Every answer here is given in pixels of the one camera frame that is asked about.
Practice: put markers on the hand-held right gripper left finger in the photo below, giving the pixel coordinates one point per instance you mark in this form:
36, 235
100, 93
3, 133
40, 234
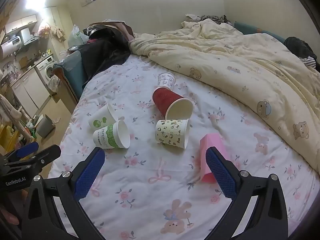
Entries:
90, 173

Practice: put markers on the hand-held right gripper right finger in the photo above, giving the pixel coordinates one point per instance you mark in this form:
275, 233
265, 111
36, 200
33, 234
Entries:
221, 173

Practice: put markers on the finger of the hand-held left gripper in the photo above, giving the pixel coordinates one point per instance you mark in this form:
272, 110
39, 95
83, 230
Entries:
42, 156
26, 150

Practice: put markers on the pink paper cup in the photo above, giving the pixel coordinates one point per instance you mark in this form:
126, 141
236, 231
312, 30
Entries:
203, 165

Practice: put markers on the white cup green band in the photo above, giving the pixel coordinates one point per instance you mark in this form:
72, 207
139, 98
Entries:
110, 136

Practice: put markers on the white cup green tree print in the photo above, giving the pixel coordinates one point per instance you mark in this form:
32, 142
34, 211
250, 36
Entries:
100, 121

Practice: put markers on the white cup panda print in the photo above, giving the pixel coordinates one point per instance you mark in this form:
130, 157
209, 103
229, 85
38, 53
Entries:
170, 132

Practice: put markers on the red paper cup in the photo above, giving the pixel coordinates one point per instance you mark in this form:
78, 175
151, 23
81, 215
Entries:
165, 98

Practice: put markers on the small white patterned cup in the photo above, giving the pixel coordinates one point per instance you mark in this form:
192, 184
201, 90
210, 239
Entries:
166, 80

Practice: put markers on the person's left hand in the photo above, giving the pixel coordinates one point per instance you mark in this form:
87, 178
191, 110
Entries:
10, 217

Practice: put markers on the yellow object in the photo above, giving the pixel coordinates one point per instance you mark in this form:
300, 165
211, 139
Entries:
7, 137

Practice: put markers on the grey trash bin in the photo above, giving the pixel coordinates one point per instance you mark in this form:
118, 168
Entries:
45, 126

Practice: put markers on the white kitchen base cabinet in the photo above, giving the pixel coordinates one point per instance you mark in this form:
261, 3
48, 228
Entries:
30, 90

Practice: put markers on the white washing machine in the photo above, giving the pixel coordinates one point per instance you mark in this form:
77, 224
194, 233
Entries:
46, 70

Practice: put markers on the white water heater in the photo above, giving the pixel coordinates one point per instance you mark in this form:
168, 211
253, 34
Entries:
11, 46

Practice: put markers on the silver range hood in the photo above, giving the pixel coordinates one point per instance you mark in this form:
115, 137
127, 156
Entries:
26, 35

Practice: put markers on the cream bear print duvet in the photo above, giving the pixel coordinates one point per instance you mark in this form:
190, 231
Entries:
225, 55

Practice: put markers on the beige hanging cloth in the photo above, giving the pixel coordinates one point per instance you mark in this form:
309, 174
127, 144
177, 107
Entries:
58, 33

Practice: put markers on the black garment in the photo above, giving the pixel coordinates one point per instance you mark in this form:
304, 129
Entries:
105, 52

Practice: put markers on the pink hanging bag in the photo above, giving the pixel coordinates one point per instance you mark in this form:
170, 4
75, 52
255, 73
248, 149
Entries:
44, 29

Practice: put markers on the white plastic bag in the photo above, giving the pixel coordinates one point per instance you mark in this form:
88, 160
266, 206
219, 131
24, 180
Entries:
75, 36

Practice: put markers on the striped cloth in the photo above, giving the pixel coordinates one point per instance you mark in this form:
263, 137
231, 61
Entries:
308, 62

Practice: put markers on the dark clothing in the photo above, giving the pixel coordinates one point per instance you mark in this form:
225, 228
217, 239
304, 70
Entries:
297, 47

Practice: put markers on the pile of clothes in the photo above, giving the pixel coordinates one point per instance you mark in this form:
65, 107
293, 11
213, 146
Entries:
212, 18

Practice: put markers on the white wall cabinets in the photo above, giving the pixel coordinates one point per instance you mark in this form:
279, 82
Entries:
21, 22

